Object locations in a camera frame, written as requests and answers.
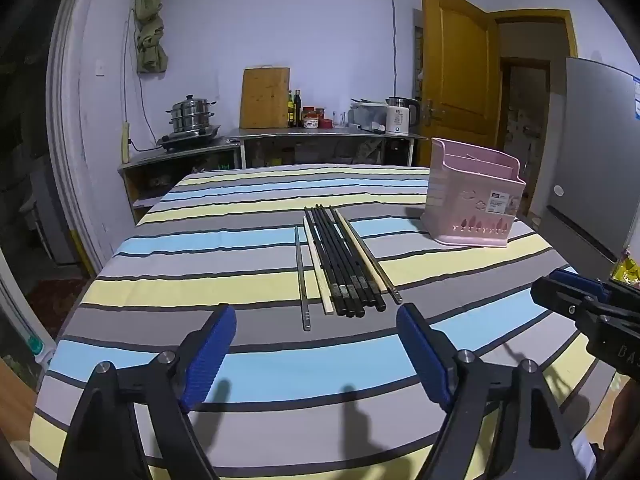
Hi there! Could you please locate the striped tablecloth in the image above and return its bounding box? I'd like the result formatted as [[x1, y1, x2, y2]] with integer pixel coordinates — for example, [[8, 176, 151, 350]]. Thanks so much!
[[29, 164, 626, 480]]

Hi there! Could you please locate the low side shelf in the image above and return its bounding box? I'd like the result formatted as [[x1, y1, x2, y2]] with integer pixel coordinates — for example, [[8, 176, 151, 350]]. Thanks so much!
[[118, 142, 243, 223]]

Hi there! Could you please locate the clear plastic storage box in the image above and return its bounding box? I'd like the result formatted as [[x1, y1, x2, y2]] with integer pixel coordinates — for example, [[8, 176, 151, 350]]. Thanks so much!
[[348, 101, 388, 133]]

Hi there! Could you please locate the wall power cable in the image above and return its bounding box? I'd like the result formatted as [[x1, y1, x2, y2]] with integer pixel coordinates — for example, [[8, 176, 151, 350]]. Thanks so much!
[[387, 0, 401, 97]]

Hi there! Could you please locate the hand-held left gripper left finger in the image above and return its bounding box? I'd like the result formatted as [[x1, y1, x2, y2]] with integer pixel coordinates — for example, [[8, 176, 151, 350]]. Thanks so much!
[[57, 304, 237, 480]]

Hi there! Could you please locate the person's right forearm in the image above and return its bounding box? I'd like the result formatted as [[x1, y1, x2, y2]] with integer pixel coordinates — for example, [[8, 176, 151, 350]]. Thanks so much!
[[602, 374, 640, 453]]

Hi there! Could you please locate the wooden cutting board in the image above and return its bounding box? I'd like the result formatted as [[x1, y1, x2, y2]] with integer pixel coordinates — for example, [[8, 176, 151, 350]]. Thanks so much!
[[239, 66, 291, 130]]

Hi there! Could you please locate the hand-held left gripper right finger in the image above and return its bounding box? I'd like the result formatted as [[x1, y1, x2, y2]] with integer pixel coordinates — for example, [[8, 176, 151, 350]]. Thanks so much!
[[396, 303, 596, 480]]

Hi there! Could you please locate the yellow door frame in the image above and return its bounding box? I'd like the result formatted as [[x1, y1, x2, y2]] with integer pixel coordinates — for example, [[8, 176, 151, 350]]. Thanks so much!
[[492, 9, 579, 161]]

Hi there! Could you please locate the steel steamer pot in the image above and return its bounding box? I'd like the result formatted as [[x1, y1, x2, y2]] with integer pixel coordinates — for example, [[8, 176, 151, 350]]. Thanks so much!
[[167, 94, 220, 133]]

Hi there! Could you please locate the gas stove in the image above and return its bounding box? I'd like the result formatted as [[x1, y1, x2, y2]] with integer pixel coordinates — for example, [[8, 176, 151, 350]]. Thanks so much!
[[156, 125, 222, 153]]

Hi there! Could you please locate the row of black chopsticks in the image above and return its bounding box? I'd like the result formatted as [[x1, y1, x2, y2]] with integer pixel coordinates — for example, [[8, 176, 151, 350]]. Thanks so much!
[[306, 204, 387, 318]]

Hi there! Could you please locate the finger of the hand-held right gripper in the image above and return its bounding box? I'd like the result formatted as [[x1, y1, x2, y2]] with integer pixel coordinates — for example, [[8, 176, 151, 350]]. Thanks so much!
[[531, 276, 608, 328], [550, 268, 640, 311]]

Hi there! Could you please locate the yellow wooden door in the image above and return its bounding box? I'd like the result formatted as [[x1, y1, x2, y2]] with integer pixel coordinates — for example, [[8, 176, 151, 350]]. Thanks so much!
[[420, 0, 501, 166]]

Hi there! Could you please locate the pink plastic utensil holder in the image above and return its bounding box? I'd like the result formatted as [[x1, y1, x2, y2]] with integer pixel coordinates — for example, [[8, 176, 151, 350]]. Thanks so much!
[[420, 137, 527, 250]]

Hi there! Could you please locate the grey refrigerator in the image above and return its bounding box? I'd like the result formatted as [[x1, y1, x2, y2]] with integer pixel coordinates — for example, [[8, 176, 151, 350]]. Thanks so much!
[[529, 56, 640, 261]]

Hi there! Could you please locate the silver metal chopstick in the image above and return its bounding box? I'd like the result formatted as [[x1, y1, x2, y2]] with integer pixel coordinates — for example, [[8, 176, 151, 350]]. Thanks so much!
[[347, 225, 403, 305], [294, 226, 312, 332]]

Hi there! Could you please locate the yellow snack bag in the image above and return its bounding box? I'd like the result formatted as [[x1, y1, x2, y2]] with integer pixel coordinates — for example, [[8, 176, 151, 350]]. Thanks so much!
[[609, 250, 640, 291]]

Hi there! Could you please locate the white electric kettle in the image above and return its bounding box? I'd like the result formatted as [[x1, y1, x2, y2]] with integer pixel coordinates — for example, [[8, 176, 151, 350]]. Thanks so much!
[[384, 105, 412, 136], [386, 96, 421, 126]]

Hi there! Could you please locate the green hanging cloth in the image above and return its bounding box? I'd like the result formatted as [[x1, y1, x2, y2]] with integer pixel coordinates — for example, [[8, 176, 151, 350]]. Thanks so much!
[[132, 0, 170, 75]]

